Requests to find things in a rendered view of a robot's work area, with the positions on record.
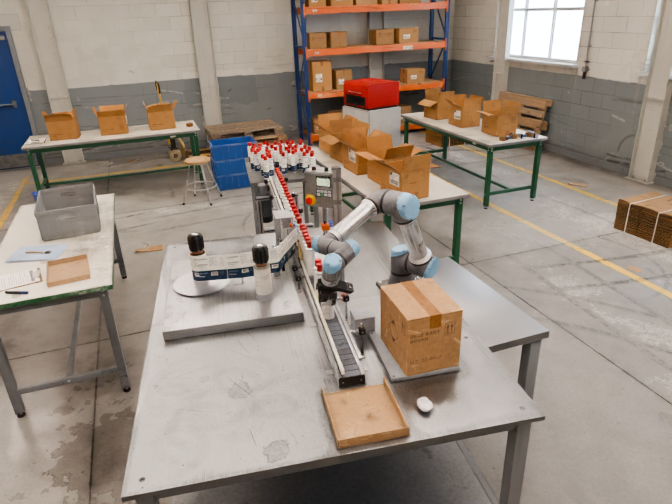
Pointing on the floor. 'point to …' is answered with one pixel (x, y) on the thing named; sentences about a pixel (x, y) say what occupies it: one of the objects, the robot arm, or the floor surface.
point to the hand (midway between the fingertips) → (331, 303)
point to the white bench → (24, 231)
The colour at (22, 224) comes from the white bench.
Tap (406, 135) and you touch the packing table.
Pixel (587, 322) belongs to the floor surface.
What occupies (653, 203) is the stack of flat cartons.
